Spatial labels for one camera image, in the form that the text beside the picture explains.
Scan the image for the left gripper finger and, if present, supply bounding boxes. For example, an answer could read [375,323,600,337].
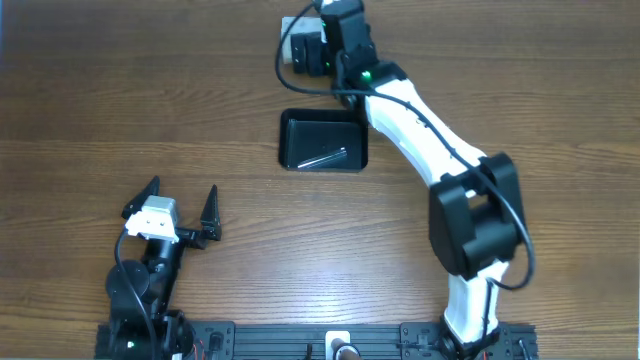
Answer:
[121,175,161,220]
[199,184,222,230]

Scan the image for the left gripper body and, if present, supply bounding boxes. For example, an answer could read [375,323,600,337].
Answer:
[174,227,223,251]

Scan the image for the black tray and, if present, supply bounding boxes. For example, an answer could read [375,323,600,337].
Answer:
[277,107,370,174]

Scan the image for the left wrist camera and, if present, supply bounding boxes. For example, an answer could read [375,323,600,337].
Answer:
[123,195,180,245]

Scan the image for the black cable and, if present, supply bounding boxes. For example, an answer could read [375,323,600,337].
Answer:
[113,230,161,360]
[274,1,537,292]

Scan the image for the mounting rail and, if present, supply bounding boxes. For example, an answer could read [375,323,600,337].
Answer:
[94,321,539,360]

